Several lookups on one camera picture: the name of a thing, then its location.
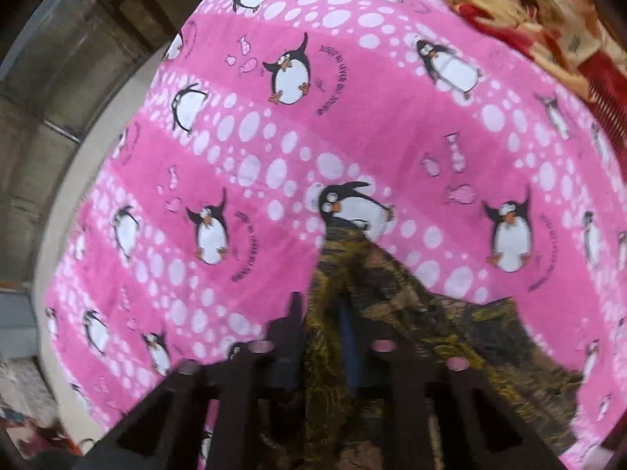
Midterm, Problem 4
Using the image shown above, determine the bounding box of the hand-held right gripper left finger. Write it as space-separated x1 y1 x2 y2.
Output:
73 291 310 470

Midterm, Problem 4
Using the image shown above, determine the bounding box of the brown floral patterned garment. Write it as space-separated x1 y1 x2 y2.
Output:
255 225 585 470

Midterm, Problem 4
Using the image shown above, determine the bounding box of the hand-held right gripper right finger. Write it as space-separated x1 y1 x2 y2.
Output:
338 304 570 470

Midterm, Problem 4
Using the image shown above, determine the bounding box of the colourful floor cloth pile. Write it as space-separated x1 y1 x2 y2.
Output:
0 357 96 458

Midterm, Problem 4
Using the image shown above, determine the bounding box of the red floral quilt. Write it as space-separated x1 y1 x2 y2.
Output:
428 0 627 134

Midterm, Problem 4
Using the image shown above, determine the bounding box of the pink penguin print blanket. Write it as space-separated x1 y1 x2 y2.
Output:
43 0 627 470

